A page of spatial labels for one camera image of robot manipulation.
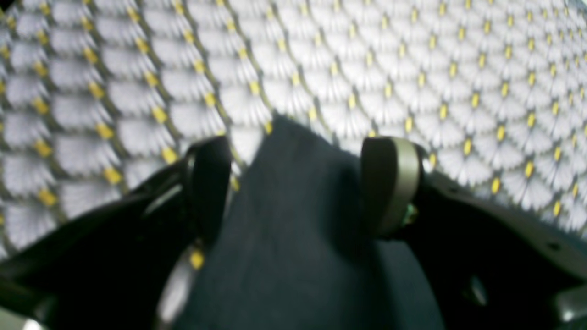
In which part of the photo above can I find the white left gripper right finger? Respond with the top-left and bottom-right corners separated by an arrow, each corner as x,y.
360,137 -> 587,330

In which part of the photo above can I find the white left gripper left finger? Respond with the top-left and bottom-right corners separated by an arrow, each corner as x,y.
1,136 -> 232,330

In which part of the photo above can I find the dark grey T-shirt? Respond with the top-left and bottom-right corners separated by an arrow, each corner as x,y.
173,117 -> 445,330

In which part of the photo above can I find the fan-patterned tablecloth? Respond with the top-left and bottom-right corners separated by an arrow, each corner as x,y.
0,0 -> 587,262

